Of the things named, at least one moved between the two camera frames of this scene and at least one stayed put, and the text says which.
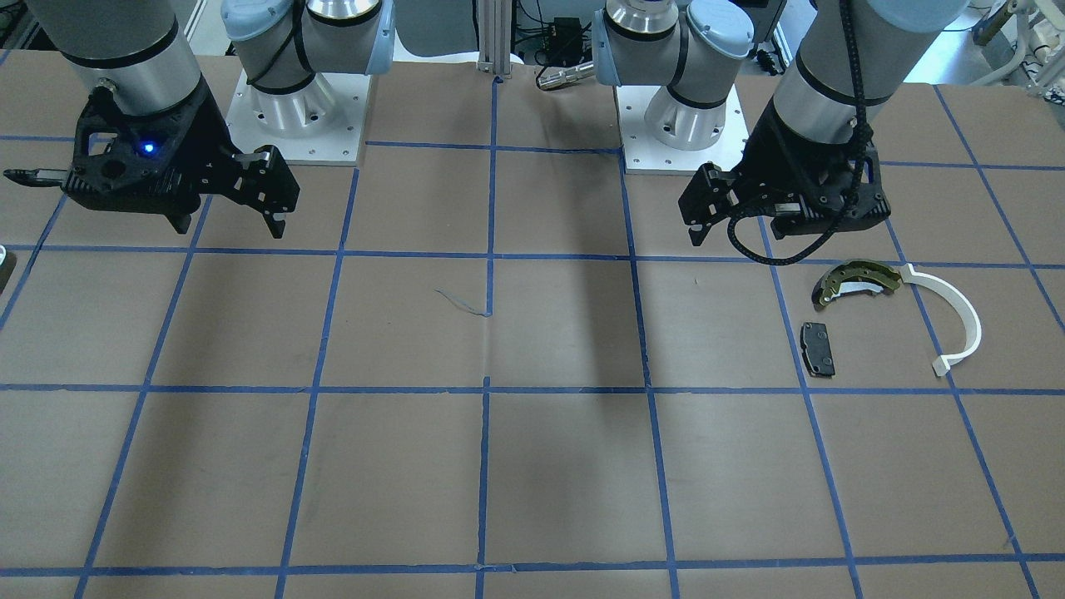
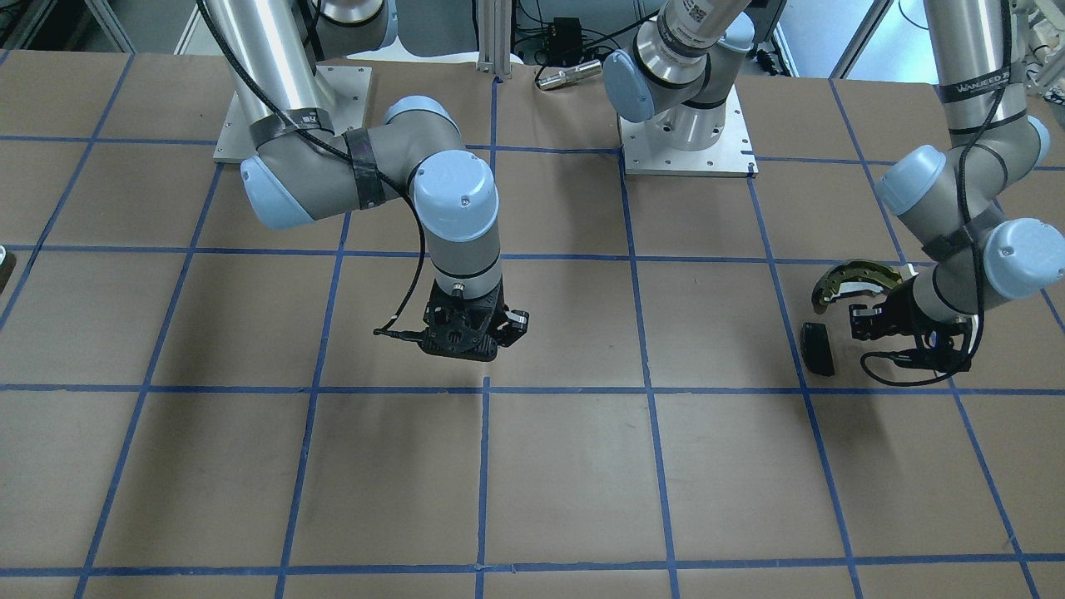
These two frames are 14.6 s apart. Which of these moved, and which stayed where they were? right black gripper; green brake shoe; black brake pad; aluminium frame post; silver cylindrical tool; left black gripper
Moved: right black gripper; left black gripper
Stayed: green brake shoe; black brake pad; aluminium frame post; silver cylindrical tool
